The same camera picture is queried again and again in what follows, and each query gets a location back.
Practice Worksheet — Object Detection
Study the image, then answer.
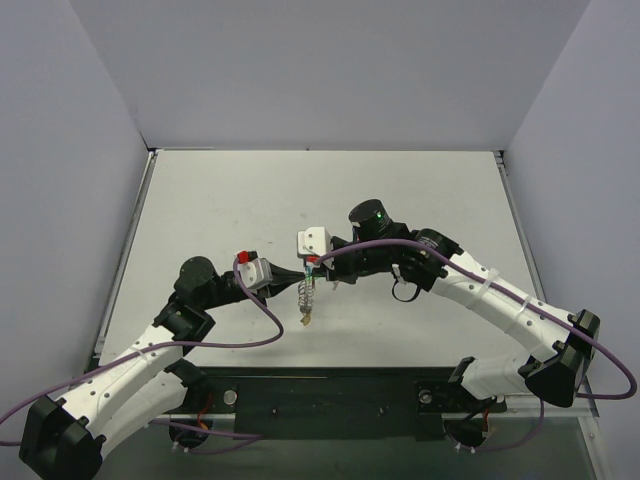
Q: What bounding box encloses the large keyring blue handle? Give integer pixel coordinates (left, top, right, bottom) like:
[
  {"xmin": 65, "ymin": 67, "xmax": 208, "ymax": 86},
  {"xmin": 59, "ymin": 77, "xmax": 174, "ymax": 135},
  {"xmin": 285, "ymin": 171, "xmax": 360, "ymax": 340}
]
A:
[{"xmin": 298, "ymin": 266, "xmax": 315, "ymax": 326}]

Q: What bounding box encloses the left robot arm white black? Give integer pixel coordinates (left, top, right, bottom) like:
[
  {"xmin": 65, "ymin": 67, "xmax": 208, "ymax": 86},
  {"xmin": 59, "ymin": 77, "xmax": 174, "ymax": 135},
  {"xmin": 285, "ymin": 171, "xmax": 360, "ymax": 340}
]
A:
[{"xmin": 19, "ymin": 251, "xmax": 304, "ymax": 479}]

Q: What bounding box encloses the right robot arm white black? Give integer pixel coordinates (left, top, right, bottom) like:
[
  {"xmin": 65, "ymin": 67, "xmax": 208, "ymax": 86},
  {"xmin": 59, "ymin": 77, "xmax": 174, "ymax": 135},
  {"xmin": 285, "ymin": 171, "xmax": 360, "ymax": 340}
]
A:
[{"xmin": 314, "ymin": 199, "xmax": 600, "ymax": 409}]

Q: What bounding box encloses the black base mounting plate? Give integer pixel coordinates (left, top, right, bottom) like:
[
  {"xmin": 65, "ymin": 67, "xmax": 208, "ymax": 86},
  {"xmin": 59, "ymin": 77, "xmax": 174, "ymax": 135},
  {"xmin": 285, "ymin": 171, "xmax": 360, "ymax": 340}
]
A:
[{"xmin": 173, "ymin": 367, "xmax": 506, "ymax": 441}]

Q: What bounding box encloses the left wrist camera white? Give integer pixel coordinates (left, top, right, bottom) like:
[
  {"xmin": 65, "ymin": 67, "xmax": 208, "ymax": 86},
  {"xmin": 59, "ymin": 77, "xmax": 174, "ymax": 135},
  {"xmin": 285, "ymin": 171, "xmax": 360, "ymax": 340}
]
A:
[{"xmin": 236, "ymin": 250, "xmax": 273, "ymax": 291}]

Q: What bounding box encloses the aluminium rail frame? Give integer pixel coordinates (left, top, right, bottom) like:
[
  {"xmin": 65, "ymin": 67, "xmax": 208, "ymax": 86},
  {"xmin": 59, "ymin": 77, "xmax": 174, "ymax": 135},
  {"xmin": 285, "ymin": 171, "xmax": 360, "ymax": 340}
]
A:
[{"xmin": 49, "ymin": 149, "xmax": 600, "ymax": 480}]

